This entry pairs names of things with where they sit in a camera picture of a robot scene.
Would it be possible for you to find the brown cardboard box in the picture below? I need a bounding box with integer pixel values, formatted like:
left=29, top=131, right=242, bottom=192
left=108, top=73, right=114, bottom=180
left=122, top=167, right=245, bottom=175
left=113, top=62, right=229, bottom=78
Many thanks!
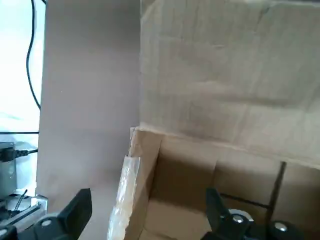
left=107, top=0, right=320, bottom=240

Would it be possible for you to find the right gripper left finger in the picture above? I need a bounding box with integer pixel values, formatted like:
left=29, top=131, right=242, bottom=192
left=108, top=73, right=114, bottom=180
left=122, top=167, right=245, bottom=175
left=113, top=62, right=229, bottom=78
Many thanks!
left=0, top=188, right=93, bottom=240

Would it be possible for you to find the black desk cable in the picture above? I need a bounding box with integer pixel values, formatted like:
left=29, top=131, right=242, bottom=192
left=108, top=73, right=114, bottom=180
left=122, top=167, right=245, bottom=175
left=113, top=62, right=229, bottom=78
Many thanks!
left=25, top=0, right=48, bottom=111

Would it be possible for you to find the black power plug cable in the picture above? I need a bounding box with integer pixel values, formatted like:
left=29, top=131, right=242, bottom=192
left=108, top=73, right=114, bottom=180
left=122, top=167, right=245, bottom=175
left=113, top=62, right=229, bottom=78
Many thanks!
left=0, top=147, right=39, bottom=161

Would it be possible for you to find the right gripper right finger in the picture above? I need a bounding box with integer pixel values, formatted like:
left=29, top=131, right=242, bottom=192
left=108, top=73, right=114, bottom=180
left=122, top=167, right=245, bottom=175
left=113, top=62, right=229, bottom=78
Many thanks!
left=204, top=187, right=307, bottom=240

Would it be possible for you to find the large black power supply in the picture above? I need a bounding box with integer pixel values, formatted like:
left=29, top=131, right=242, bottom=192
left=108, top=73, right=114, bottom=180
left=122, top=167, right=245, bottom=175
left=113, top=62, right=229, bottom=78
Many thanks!
left=0, top=141, right=17, bottom=193

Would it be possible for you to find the aluminium frame post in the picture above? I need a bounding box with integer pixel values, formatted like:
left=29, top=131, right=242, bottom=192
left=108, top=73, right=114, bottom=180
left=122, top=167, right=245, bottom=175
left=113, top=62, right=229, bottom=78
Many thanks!
left=0, top=193, right=48, bottom=226

